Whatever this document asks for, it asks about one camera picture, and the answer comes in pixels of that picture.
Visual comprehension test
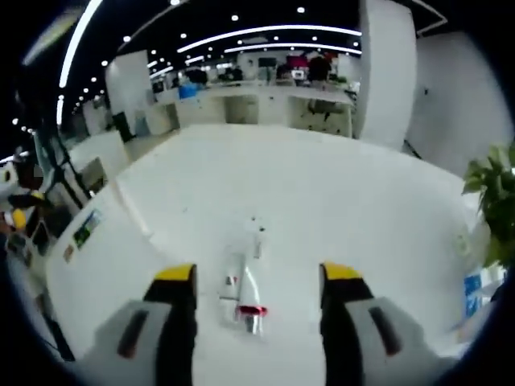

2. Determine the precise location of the green sachet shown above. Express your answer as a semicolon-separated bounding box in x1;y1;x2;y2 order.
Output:
73;209;102;249

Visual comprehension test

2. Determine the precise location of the curved ceiling light strip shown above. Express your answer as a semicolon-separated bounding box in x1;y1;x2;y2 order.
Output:
59;0;102;90

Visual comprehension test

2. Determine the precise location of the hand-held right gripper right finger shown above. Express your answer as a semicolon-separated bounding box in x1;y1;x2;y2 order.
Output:
319;261;443;386

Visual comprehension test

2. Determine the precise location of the white skincare bottle red collar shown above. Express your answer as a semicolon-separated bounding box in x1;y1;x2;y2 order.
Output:
234;263;270;337

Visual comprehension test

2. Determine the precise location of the green potted plant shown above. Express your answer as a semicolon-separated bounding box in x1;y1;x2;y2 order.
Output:
462;142;515;269

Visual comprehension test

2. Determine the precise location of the long white counter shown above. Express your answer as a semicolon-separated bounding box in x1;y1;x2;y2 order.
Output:
152;83;356;140

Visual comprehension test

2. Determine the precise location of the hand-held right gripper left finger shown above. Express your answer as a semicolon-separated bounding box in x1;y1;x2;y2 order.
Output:
80;263;199;386

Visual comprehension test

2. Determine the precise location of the blue and white box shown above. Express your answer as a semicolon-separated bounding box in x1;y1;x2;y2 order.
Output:
462;271;496;323

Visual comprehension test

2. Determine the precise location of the white power socket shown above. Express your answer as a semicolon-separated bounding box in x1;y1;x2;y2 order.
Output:
454;232;472;257

